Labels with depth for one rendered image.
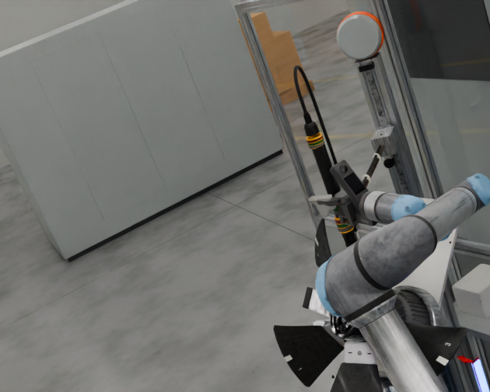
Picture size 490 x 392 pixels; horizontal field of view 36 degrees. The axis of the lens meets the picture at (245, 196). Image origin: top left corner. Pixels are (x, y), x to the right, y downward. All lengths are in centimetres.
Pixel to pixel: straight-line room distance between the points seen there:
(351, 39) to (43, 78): 500
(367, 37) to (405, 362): 135
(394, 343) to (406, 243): 20
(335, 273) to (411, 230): 17
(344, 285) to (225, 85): 637
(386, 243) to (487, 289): 127
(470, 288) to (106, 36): 533
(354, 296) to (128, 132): 610
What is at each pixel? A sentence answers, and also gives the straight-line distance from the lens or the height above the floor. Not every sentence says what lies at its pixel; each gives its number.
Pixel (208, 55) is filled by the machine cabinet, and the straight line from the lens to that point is 773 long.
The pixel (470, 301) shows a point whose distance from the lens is 275.
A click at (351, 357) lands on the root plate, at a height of 111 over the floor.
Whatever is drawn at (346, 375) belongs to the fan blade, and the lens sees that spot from 229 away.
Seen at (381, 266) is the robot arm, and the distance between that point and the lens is 147.
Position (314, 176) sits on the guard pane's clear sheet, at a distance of 348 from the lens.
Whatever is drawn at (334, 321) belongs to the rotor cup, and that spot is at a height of 121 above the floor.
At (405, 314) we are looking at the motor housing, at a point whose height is 116.
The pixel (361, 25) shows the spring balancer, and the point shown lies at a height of 192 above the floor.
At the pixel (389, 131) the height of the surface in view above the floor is 156.
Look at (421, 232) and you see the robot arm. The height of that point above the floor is 170.
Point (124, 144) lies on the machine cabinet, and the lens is 750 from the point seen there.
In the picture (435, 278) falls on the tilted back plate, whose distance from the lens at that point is 242.
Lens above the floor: 236
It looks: 19 degrees down
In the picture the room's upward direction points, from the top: 21 degrees counter-clockwise
